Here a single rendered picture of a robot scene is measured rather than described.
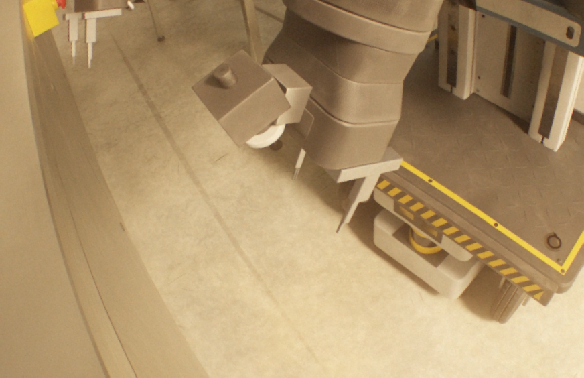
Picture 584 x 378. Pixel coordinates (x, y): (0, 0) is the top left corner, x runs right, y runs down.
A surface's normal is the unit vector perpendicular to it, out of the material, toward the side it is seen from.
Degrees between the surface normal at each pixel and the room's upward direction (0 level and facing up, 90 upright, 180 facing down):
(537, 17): 90
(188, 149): 0
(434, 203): 0
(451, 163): 0
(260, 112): 97
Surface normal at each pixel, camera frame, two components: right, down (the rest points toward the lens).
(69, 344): -0.14, -0.68
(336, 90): -0.64, 0.20
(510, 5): -0.75, 0.54
